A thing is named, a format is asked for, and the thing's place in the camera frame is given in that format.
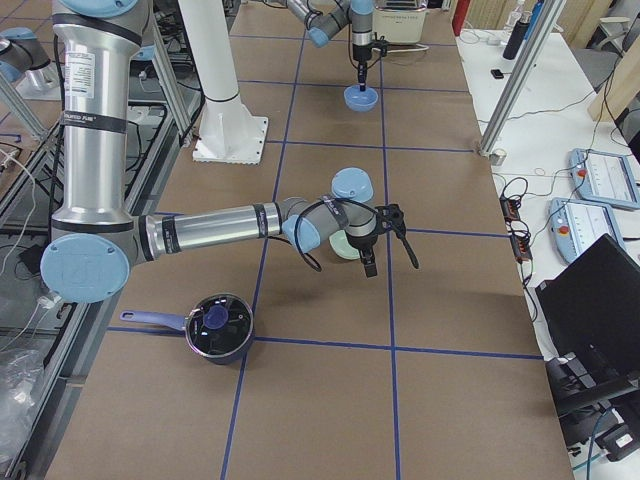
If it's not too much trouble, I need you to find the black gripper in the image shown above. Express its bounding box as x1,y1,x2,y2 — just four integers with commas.
346,219,378,278
351,30,373,92

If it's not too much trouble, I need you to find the green bowl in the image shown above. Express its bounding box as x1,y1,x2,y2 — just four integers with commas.
329,230,360,260

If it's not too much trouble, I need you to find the blue bowl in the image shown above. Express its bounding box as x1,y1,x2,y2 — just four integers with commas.
343,85,379,112

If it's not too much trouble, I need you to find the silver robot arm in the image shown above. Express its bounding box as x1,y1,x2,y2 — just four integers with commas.
278,0,374,92
40,1,382,303

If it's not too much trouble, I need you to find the cream toaster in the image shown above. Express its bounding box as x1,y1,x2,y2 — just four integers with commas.
373,0,429,53

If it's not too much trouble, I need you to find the orange black power strip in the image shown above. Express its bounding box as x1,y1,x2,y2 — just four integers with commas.
499,195,533,264

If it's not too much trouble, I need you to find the black water bottle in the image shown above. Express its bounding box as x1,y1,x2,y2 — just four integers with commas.
502,12,531,60

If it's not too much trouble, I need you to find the blue saucepan with lid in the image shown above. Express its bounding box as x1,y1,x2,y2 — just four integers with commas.
119,293,255,365

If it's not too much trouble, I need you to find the blue teach pendant near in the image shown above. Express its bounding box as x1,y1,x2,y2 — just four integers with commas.
549,197,625,263

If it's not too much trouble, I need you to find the blue teach pendant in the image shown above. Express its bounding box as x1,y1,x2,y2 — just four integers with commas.
549,197,625,263
568,148,639,210

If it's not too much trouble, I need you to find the black laptop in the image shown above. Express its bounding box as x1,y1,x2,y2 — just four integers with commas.
536,234,639,373

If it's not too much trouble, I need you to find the blue teach pendant far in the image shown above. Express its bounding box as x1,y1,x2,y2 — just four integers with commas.
568,148,639,210

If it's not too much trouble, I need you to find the clear plastic bag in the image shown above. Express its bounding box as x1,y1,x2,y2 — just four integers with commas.
1,348,44,462

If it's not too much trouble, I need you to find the white pedestal column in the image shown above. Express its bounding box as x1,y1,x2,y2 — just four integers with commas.
179,0,268,164

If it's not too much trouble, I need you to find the aluminium frame post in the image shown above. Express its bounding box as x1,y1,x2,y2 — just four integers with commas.
478,0,566,166

